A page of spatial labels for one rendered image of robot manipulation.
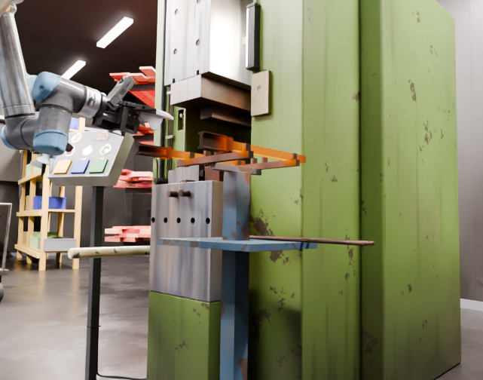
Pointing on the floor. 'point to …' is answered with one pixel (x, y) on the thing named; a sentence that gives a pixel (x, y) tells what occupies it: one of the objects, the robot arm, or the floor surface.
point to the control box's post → (93, 286)
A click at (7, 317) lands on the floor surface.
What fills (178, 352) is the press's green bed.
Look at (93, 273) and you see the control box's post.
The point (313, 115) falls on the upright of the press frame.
